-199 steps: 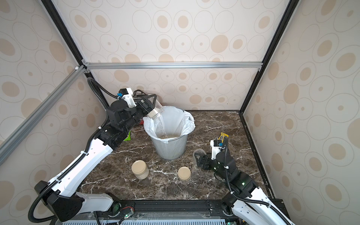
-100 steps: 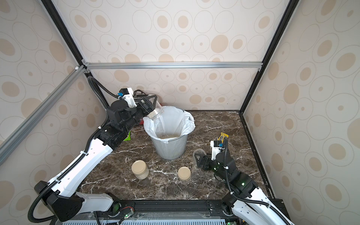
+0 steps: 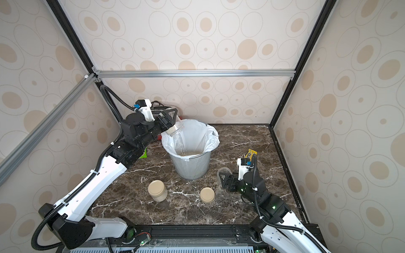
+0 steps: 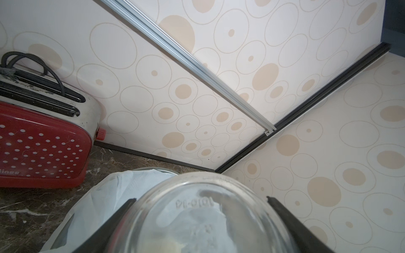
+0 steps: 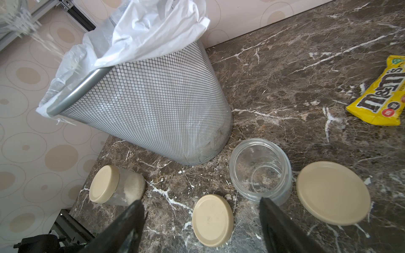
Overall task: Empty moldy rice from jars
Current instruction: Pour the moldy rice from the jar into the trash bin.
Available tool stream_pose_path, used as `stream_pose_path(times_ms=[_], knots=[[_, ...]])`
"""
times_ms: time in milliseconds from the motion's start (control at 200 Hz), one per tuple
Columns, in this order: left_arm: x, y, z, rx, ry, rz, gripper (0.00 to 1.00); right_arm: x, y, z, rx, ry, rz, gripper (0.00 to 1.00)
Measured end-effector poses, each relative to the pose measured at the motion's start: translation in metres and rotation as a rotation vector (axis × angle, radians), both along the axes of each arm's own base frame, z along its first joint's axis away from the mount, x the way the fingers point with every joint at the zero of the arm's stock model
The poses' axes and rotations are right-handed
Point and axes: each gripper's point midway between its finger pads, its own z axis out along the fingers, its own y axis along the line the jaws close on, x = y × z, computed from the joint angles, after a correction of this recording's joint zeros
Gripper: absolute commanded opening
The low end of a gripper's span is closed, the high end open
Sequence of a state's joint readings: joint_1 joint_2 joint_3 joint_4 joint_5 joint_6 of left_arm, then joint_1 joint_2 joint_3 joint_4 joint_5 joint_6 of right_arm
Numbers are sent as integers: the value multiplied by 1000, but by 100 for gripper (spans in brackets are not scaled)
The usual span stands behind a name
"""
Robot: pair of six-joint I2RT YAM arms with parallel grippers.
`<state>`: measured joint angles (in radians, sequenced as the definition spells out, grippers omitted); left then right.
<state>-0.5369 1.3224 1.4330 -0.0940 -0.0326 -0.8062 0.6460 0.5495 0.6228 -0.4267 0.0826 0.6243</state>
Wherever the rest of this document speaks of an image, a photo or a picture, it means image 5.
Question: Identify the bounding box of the white plastic bin liner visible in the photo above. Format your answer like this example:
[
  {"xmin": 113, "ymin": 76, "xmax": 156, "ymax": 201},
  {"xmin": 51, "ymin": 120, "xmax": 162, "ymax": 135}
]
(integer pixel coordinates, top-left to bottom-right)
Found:
[{"xmin": 36, "ymin": 1, "xmax": 211, "ymax": 118}]

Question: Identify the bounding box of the glass rice jar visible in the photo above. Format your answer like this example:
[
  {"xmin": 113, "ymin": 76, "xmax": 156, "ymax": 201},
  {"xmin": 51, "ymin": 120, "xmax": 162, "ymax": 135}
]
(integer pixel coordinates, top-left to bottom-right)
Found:
[
  {"xmin": 89, "ymin": 165, "xmax": 146, "ymax": 207},
  {"xmin": 229, "ymin": 138, "xmax": 293, "ymax": 206},
  {"xmin": 1, "ymin": 0, "xmax": 39, "ymax": 35}
]

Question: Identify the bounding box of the beige jar lid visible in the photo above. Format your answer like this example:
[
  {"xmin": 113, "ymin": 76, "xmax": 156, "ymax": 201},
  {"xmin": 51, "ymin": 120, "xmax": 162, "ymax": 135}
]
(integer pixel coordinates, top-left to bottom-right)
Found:
[
  {"xmin": 192, "ymin": 194, "xmax": 234, "ymax": 247},
  {"xmin": 296, "ymin": 161, "xmax": 371, "ymax": 226}
]

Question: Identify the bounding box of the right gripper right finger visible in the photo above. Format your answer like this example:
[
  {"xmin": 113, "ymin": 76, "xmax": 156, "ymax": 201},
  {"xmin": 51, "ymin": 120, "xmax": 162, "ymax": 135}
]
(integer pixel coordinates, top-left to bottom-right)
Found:
[{"xmin": 259, "ymin": 198, "xmax": 325, "ymax": 253}]

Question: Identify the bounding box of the metal trash bucket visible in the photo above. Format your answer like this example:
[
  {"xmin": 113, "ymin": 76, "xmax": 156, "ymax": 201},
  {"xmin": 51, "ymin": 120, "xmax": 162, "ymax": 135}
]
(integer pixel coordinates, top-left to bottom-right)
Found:
[{"xmin": 45, "ymin": 41, "xmax": 233, "ymax": 166}]

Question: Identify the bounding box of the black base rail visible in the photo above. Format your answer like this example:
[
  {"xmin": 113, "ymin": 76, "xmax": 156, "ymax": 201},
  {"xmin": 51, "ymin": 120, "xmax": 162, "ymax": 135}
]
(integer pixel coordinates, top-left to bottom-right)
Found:
[{"xmin": 50, "ymin": 209, "xmax": 94, "ymax": 247}]

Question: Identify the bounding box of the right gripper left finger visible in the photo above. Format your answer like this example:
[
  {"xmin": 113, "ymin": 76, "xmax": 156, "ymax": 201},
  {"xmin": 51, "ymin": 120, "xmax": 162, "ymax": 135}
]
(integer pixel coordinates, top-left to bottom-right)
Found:
[{"xmin": 80, "ymin": 200, "xmax": 147, "ymax": 253}]

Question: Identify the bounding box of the yellow snack packet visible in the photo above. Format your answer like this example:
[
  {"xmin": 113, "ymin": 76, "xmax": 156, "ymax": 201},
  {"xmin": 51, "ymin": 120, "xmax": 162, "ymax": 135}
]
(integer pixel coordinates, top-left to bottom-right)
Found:
[{"xmin": 346, "ymin": 55, "xmax": 405, "ymax": 126}]

